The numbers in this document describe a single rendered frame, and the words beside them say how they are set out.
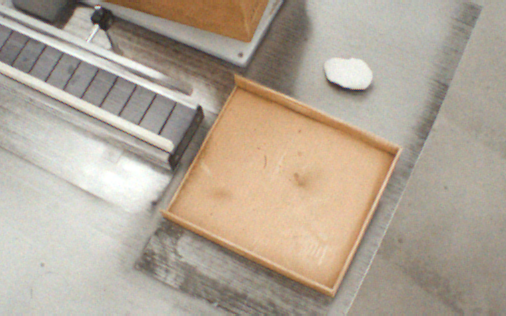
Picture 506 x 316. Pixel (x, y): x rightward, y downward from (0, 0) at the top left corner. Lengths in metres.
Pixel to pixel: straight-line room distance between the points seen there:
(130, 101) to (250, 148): 0.21
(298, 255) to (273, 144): 0.19
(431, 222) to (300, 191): 0.92
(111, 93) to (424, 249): 1.09
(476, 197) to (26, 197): 1.28
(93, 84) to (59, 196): 0.20
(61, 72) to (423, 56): 0.62
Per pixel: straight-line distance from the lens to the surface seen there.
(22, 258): 1.31
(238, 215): 1.25
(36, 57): 1.38
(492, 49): 2.38
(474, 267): 2.13
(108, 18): 1.28
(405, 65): 1.36
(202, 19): 1.34
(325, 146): 1.28
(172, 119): 1.27
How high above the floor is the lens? 2.03
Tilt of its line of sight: 69 degrees down
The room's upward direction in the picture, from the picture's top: 9 degrees counter-clockwise
